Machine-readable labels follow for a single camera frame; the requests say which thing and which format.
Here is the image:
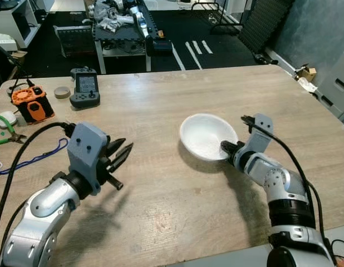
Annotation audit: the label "grey metal work table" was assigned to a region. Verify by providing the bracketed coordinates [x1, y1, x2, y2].
[94, 0, 174, 75]

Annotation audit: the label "tiny cardboard box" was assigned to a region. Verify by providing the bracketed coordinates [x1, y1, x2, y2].
[296, 65, 317, 83]

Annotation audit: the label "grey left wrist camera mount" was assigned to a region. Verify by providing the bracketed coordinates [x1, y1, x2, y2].
[68, 122, 109, 196]

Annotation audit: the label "orange and black device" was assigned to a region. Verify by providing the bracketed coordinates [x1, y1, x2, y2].
[11, 85, 55, 124]

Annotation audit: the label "beige tape roll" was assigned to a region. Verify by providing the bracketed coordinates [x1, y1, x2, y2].
[54, 86, 71, 100]

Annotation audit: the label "white shelf unit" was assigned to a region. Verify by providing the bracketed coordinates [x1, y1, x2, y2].
[0, 0, 40, 50]

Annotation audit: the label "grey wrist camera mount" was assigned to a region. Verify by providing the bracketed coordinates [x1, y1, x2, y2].
[68, 122, 109, 196]
[247, 113, 274, 155]

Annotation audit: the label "crumpled white paper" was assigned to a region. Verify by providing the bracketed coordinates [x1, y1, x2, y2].
[299, 79, 318, 94]

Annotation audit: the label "blue cord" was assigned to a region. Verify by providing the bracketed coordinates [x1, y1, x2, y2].
[0, 138, 70, 176]

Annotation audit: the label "white robot parts pile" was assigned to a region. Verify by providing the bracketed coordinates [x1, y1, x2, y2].
[97, 0, 149, 33]

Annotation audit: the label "white bowl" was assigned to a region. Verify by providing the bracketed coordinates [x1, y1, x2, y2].
[179, 113, 239, 162]

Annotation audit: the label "dark grey handheld controller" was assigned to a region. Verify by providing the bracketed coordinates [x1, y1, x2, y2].
[70, 68, 100, 108]

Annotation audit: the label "grey drawer cabinet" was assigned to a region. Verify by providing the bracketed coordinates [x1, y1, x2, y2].
[316, 49, 344, 123]

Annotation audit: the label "black foam panel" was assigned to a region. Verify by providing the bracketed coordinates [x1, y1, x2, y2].
[239, 0, 295, 55]

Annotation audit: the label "green-handled pliers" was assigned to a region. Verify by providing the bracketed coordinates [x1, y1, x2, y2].
[0, 113, 27, 146]

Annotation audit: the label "black plastic crate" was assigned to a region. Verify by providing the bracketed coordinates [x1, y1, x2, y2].
[54, 25, 95, 58]

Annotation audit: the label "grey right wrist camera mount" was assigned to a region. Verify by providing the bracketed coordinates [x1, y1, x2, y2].
[247, 113, 274, 155]

